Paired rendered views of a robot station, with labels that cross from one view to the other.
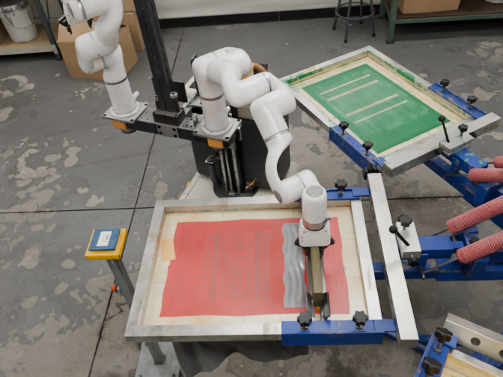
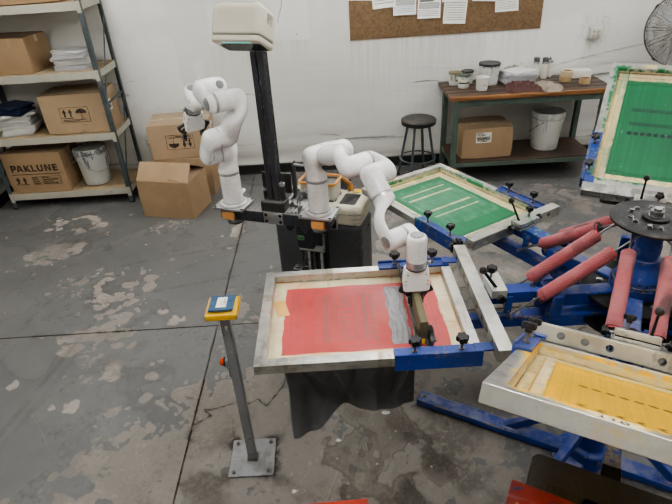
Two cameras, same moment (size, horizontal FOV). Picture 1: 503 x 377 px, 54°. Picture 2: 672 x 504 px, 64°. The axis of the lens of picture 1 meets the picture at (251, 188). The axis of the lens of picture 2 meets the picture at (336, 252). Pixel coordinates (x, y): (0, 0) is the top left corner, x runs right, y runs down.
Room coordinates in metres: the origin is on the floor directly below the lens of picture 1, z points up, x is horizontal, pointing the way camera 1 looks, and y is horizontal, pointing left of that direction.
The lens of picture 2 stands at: (-0.58, 0.29, 2.25)
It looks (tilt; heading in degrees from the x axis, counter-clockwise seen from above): 31 degrees down; 354
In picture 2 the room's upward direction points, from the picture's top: 3 degrees counter-clockwise
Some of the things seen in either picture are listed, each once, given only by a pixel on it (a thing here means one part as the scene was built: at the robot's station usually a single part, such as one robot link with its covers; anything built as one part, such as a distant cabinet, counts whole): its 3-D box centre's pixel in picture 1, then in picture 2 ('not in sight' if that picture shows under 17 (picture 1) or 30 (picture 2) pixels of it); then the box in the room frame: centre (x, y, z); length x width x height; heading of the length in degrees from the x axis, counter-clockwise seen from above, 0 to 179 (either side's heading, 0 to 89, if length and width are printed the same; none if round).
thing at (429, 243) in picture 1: (423, 247); (508, 293); (0.98, -0.54, 1.02); 0.17 x 0.06 x 0.05; 84
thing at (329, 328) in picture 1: (331, 331); (437, 356); (0.74, -0.19, 0.97); 0.30 x 0.05 x 0.07; 84
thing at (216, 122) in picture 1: (215, 108); (319, 194); (1.63, 0.10, 1.21); 0.16 x 0.13 x 0.15; 154
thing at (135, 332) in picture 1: (254, 260); (362, 311); (1.05, 0.02, 0.97); 0.79 x 0.58 x 0.04; 84
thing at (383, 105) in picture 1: (394, 100); (469, 196); (1.76, -0.67, 1.05); 1.08 x 0.61 x 0.23; 24
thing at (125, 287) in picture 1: (136, 310); (239, 389); (1.23, 0.57, 0.48); 0.22 x 0.22 x 0.96; 84
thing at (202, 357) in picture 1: (242, 348); (353, 395); (0.85, 0.10, 0.74); 0.46 x 0.04 x 0.42; 84
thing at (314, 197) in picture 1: (309, 194); (411, 242); (1.06, -0.18, 1.25); 0.15 x 0.10 x 0.11; 26
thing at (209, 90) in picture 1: (211, 74); (317, 162); (1.62, 0.10, 1.37); 0.13 x 0.10 x 0.16; 116
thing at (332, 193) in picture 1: (319, 199); (412, 268); (1.30, -0.25, 0.97); 0.30 x 0.05 x 0.07; 84
